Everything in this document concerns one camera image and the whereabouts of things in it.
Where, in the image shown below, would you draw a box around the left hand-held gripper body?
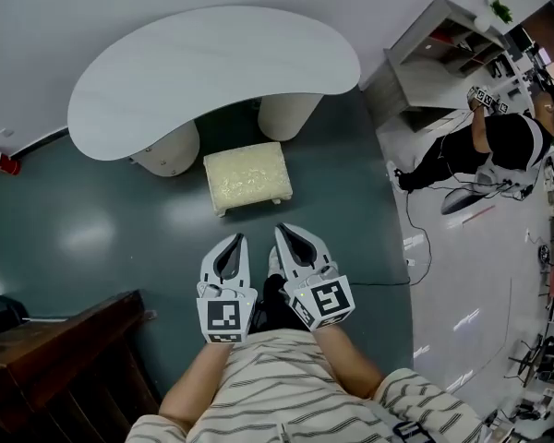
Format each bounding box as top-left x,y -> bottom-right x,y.
196,283 -> 259,345

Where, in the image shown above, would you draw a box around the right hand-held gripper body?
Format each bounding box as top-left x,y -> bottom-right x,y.
285,265 -> 356,332

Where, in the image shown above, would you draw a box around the cream cushioned stool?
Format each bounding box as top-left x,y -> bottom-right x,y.
202,141 -> 295,220

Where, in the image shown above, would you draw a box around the white curved vanity desk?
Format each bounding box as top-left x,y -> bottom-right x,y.
66,6 -> 362,178

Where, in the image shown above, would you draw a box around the person's right forearm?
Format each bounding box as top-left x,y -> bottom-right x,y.
313,325 -> 384,401

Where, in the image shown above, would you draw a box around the person's left forearm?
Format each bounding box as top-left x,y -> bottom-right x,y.
159,341 -> 235,433

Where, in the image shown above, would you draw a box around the person's white right shoe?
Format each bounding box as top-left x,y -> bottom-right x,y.
267,245 -> 283,279

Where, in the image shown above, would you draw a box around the person's black trousers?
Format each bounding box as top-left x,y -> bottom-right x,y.
248,274 -> 313,334

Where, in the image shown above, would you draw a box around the person's striped cream shirt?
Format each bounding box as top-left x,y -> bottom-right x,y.
126,329 -> 484,443

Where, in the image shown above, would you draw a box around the red floor tape strip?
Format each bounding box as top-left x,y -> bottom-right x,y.
461,204 -> 497,223

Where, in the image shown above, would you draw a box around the black metal stand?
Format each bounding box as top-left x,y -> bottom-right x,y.
507,334 -> 554,387

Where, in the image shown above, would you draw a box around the black bag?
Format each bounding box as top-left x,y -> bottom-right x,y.
0,295 -> 29,336

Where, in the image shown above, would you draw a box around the grey wooden shelf unit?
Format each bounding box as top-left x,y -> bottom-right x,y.
364,0 -> 509,133

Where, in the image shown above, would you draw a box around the red fire extinguisher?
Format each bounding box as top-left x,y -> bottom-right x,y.
0,148 -> 22,175

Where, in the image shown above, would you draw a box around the potted green plant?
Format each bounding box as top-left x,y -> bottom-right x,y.
473,0 -> 513,31

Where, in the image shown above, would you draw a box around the black floor cable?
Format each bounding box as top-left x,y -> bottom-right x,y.
350,191 -> 433,288

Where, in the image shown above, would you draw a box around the grey chest strap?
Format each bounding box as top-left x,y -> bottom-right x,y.
373,399 -> 440,443

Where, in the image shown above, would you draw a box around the dark wooden bed frame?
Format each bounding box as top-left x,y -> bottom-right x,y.
0,289 -> 163,443

